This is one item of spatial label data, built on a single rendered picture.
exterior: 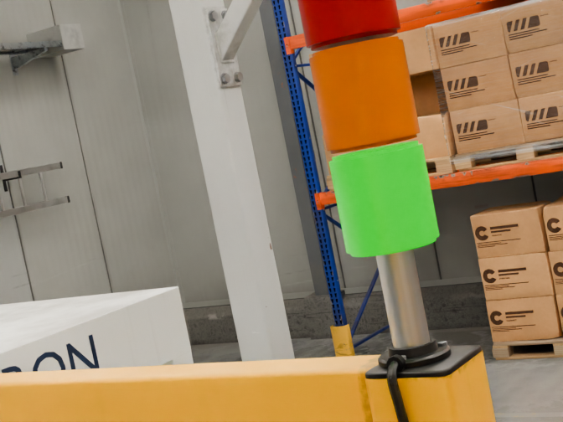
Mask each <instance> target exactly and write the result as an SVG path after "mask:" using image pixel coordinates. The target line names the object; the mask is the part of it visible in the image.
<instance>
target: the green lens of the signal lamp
mask: <svg viewBox="0 0 563 422"><path fill-rule="evenodd" d="M332 159H333V160H332V161H330V162H329V166H330V171H331V175H332V180H333V188H334V192H335V197H336V201H337V205H338V214H339V218H340V223H341V227H342V231H343V240H344V244H345V249H346V253H348V254H351V256H353V257H370V256H377V255H388V254H394V253H398V252H402V251H407V250H413V249H416V248H420V247H422V246H425V245H428V244H431V243H433V242H435V241H436V238H437V237H439V230H438V226H437V221H436V212H435V208H434V203H433V198H432V194H431V185H430V181H429V177H428V171H427V167H426V159H425V154H424V150H423V145H422V144H418V141H412V142H402V143H396V144H391V145H387V146H382V147H374V148H370V149H365V150H361V151H356V152H350V153H346V154H342V155H338V156H336V157H332Z"/></svg>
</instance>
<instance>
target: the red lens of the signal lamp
mask: <svg viewBox="0 0 563 422"><path fill-rule="evenodd" d="M297 2H298V7H299V11H300V16H301V20H302V28H303V32H304V37H305V42H306V46H307V48H311V51H319V50H325V49H331V48H334V47H338V46H342V45H345V44H353V43H358V42H362V41H366V40H371V39H380V38H386V37H389V36H392V35H395V34H397V33H398V32H397V30H399V29H400V20H399V15H398V11H397V6H396V1H395V0H297Z"/></svg>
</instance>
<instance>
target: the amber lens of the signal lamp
mask: <svg viewBox="0 0 563 422"><path fill-rule="evenodd" d="M309 63H310V67H311V72H312V80H313V84H314V89H315V93H316V98H317V103H318V110H319V115H320V119H321V123H322V129H323V136H324V141H325V145H326V149H327V151H331V154H335V153H341V152H351V151H356V150H360V149H365V148H370V147H377V146H382V145H386V144H391V143H395V142H402V141H406V140H410V139H413V138H416V137H417V133H420V127H419V122H418V118H417V114H416V105H415V101H414V96H413V91H412V87H411V78H410V74H409V69H408V64H407V59H406V55H405V46H404V42H403V39H399V37H398V36H394V37H386V38H380V39H371V40H366V41H362V42H358V43H353V44H345V45H342V46H338V47H334V48H331V49H325V50H322V51H318V52H316V53H314V54H312V58H310V59H309Z"/></svg>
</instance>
